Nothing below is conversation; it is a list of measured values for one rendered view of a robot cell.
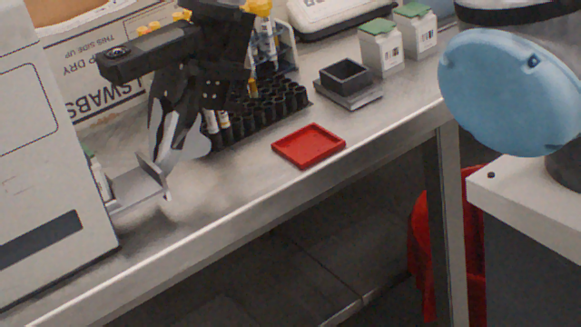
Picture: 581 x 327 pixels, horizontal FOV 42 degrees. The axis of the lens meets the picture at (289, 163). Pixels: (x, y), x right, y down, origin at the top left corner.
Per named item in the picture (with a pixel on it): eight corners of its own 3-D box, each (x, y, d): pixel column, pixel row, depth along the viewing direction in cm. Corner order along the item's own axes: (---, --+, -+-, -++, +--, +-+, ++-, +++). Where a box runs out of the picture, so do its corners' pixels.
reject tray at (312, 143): (301, 170, 91) (300, 164, 90) (270, 149, 96) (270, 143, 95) (346, 145, 93) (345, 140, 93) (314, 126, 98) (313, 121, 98)
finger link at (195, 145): (206, 190, 89) (224, 115, 86) (162, 189, 85) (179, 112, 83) (194, 179, 91) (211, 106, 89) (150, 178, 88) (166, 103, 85)
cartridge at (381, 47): (383, 79, 105) (378, 35, 102) (361, 69, 109) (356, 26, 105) (405, 68, 107) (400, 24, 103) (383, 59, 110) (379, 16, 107)
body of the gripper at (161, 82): (241, 119, 87) (266, 15, 83) (174, 113, 82) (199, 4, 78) (208, 97, 93) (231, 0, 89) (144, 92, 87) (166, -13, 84)
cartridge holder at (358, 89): (351, 112, 100) (348, 88, 98) (313, 89, 106) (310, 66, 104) (383, 95, 102) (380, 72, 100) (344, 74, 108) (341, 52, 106)
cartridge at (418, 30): (418, 62, 108) (414, 18, 104) (396, 53, 111) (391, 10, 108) (438, 51, 109) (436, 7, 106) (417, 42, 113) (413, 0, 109)
